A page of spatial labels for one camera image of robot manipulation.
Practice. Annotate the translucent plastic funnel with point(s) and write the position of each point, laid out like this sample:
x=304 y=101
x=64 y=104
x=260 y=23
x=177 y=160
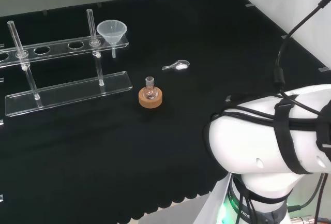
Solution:
x=111 y=33

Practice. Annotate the glass weighing funnel with powder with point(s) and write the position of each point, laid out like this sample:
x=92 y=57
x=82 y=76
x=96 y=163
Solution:
x=181 y=66

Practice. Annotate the clear acrylic funnel stand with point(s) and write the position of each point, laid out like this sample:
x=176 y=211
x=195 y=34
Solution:
x=64 y=92

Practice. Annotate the small glass round-bottom flask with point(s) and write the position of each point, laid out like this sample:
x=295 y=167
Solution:
x=150 y=93

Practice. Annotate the black cloth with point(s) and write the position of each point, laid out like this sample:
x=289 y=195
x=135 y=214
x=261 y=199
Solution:
x=103 y=156

